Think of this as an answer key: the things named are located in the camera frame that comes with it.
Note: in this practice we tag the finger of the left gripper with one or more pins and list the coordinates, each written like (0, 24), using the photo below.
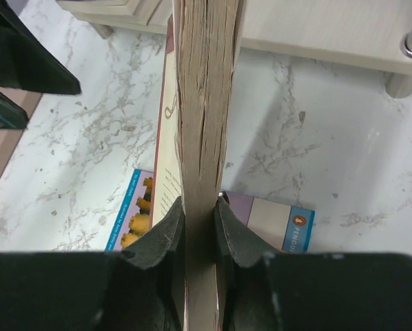
(12, 116)
(25, 64)

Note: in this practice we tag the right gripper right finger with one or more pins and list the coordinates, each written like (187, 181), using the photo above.
(262, 288)

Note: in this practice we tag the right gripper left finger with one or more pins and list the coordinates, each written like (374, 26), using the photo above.
(138, 288)

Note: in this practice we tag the red cream cover book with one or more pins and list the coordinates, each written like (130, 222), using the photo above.
(202, 48)

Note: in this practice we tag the dog picture book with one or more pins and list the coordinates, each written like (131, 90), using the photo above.
(150, 195)

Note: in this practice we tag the white two-tier wooden shelf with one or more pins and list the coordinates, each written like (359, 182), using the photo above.
(369, 34)

